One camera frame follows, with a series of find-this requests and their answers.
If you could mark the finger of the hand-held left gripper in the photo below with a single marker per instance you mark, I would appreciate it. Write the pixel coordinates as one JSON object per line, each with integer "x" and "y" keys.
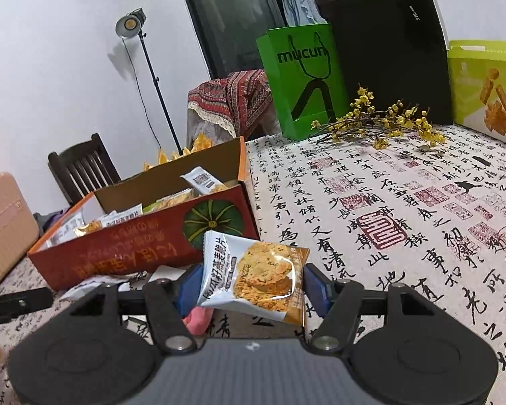
{"x": 17, "y": 302}

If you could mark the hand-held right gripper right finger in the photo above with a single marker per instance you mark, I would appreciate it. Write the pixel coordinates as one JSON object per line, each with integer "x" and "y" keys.
{"x": 316, "y": 291}

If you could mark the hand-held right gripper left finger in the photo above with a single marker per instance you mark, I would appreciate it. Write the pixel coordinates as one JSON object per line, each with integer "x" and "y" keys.
{"x": 189, "y": 291}

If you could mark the red cardboard box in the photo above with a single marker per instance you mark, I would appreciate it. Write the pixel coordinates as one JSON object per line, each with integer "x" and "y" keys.
{"x": 152, "y": 244}

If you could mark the white cracker snack packet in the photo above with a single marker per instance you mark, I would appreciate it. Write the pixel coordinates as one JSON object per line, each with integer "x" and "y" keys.
{"x": 122, "y": 217}
{"x": 173, "y": 200}
{"x": 200, "y": 181}
{"x": 84, "y": 287}
{"x": 253, "y": 278}

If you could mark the pale pink snack packet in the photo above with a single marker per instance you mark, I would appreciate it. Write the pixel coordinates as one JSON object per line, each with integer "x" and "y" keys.
{"x": 199, "y": 319}

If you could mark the pink suitcase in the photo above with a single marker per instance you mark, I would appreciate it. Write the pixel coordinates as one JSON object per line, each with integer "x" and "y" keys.
{"x": 4, "y": 228}

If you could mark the grey purple pouch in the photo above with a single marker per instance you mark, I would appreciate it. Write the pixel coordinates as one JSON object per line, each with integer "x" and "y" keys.
{"x": 46, "y": 221}

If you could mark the calligraphy print tablecloth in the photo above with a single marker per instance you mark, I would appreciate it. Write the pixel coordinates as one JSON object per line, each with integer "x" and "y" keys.
{"x": 405, "y": 240}

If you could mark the gold snack packet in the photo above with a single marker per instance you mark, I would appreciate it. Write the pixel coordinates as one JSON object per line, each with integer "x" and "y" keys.
{"x": 88, "y": 228}

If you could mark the dark wooden chair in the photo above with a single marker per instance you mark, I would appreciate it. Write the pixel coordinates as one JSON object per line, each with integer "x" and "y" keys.
{"x": 80, "y": 168}

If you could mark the beige lace cloth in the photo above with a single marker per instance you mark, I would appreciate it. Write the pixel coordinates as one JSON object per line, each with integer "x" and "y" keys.
{"x": 202, "y": 128}

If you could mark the yellow flower branch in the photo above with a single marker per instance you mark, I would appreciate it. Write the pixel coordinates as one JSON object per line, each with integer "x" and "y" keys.
{"x": 409, "y": 120}

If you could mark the red patterned cloth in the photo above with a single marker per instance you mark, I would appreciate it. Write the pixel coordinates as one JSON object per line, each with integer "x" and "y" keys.
{"x": 236, "y": 97}

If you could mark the green paper bag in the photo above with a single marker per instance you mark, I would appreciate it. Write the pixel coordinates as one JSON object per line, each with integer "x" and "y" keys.
{"x": 278, "y": 93}

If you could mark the light green snack box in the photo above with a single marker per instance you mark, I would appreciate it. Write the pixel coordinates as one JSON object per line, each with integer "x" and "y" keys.
{"x": 468, "y": 93}

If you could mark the black paper bag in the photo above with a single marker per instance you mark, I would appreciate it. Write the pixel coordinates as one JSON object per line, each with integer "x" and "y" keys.
{"x": 388, "y": 50}

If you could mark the black floor lamp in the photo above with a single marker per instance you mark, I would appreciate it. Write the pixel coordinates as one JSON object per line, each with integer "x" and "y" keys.
{"x": 128, "y": 23}

